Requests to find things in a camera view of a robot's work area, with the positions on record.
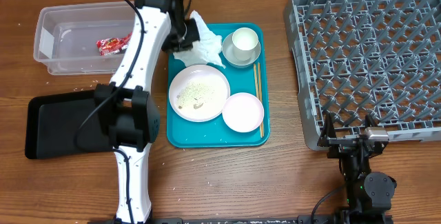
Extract large white plate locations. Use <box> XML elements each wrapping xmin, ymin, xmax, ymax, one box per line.
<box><xmin>168</xmin><ymin>65</ymin><xmax>230</xmax><ymax>122</ymax></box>

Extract teal serving tray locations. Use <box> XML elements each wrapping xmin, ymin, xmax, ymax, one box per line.
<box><xmin>166</xmin><ymin>23</ymin><xmax>271</xmax><ymax>148</ymax></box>

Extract left wooden chopstick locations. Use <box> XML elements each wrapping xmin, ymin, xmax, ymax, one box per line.
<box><xmin>253</xmin><ymin>64</ymin><xmax>263</xmax><ymax>138</ymax></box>

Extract grey dishwasher rack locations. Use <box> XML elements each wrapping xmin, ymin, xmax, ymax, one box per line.
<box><xmin>283</xmin><ymin>0</ymin><xmax>440</xmax><ymax>150</ymax></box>

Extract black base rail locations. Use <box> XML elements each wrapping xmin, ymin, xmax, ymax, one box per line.
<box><xmin>150</xmin><ymin>214</ymin><xmax>333</xmax><ymax>224</ymax></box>

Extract red snack wrapper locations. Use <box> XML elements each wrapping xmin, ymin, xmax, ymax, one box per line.
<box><xmin>96</xmin><ymin>33</ymin><xmax>132</xmax><ymax>56</ymax></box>

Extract white napkin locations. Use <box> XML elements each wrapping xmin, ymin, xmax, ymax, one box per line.
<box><xmin>173</xmin><ymin>10</ymin><xmax>225</xmax><ymax>68</ymax></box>

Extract small white bowl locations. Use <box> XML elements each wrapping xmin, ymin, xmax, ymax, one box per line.
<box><xmin>222</xmin><ymin>92</ymin><xmax>265</xmax><ymax>133</ymax></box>

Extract clear plastic bin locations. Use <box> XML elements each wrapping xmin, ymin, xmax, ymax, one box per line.
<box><xmin>33</xmin><ymin>1</ymin><xmax>135</xmax><ymax>75</ymax></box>

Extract wooden chopstick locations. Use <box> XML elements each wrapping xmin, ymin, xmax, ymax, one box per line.
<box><xmin>256</xmin><ymin>62</ymin><xmax>265</xmax><ymax>136</ymax></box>
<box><xmin>253</xmin><ymin>64</ymin><xmax>263</xmax><ymax>138</ymax></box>

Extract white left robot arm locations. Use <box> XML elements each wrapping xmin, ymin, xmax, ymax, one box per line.
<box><xmin>93</xmin><ymin>0</ymin><xmax>200</xmax><ymax>223</ymax></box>

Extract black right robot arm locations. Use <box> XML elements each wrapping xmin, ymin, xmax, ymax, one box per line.
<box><xmin>309</xmin><ymin>112</ymin><xmax>397</xmax><ymax>224</ymax></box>

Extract black tray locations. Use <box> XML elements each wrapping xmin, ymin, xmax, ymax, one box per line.
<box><xmin>25</xmin><ymin>90</ymin><xmax>112</xmax><ymax>159</ymax></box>

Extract white cup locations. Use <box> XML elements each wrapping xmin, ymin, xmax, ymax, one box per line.
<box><xmin>232</xmin><ymin>28</ymin><xmax>259</xmax><ymax>61</ymax></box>

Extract right wooden chopstick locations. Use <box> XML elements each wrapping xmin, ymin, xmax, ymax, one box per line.
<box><xmin>256</xmin><ymin>62</ymin><xmax>265</xmax><ymax>136</ymax></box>

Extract grey saucer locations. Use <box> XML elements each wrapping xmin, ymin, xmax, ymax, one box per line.
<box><xmin>222</xmin><ymin>33</ymin><xmax>261</xmax><ymax>68</ymax></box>

